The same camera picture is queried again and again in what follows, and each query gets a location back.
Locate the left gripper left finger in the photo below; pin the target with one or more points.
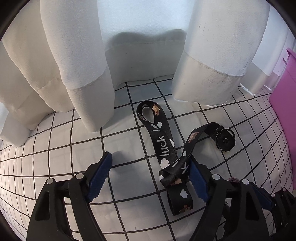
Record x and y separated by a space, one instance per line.
49 218

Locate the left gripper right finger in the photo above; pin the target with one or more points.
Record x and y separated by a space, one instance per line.
240 203

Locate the pink plastic bin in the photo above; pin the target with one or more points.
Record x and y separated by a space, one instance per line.
283 101

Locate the white curtain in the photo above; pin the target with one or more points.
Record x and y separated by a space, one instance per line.
58 56

